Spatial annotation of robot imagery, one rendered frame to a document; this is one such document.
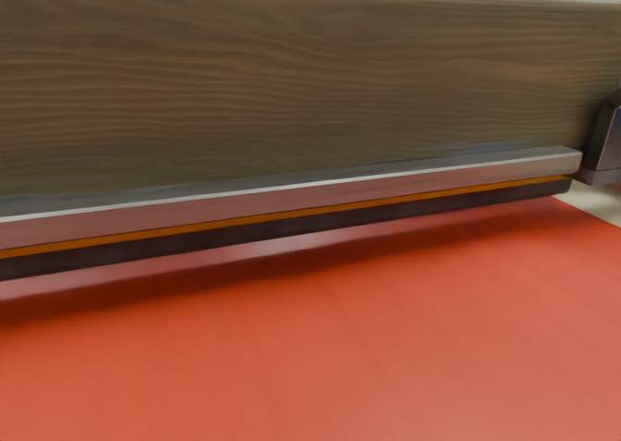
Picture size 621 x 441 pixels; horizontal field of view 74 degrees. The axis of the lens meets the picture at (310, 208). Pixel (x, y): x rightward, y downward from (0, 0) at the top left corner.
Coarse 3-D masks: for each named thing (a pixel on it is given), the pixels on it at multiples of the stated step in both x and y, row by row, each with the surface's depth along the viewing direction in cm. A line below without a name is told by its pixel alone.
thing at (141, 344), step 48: (0, 288) 15; (48, 288) 15; (96, 288) 15; (144, 288) 15; (192, 288) 15; (0, 336) 13; (48, 336) 13; (96, 336) 13; (144, 336) 13; (192, 336) 13; (0, 384) 11; (48, 384) 11; (96, 384) 11; (144, 384) 11; (192, 384) 11; (0, 432) 10; (48, 432) 10; (96, 432) 10; (144, 432) 10; (192, 432) 10; (240, 432) 10
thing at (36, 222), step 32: (416, 160) 17; (448, 160) 18; (480, 160) 18; (512, 160) 18; (544, 160) 18; (576, 160) 19; (128, 192) 14; (160, 192) 14; (192, 192) 14; (224, 192) 14; (256, 192) 14; (288, 192) 14; (320, 192) 15; (352, 192) 15; (384, 192) 16; (416, 192) 17; (0, 224) 12; (32, 224) 12; (64, 224) 12; (96, 224) 13; (128, 224) 13; (160, 224) 13; (192, 224) 14
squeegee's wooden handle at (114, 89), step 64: (0, 0) 11; (64, 0) 11; (128, 0) 12; (192, 0) 12; (256, 0) 13; (320, 0) 14; (384, 0) 14; (448, 0) 15; (512, 0) 16; (576, 0) 18; (0, 64) 11; (64, 64) 12; (128, 64) 12; (192, 64) 13; (256, 64) 14; (320, 64) 14; (384, 64) 15; (448, 64) 16; (512, 64) 17; (576, 64) 19; (0, 128) 12; (64, 128) 12; (128, 128) 13; (192, 128) 14; (256, 128) 14; (320, 128) 15; (384, 128) 16; (448, 128) 17; (512, 128) 19; (576, 128) 20; (0, 192) 12; (64, 192) 13
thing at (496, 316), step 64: (256, 256) 18; (320, 256) 18; (384, 256) 18; (448, 256) 18; (512, 256) 18; (576, 256) 18; (256, 320) 14; (320, 320) 14; (384, 320) 14; (448, 320) 14; (512, 320) 14; (576, 320) 14; (256, 384) 11; (320, 384) 12; (384, 384) 12; (448, 384) 12; (512, 384) 12; (576, 384) 12
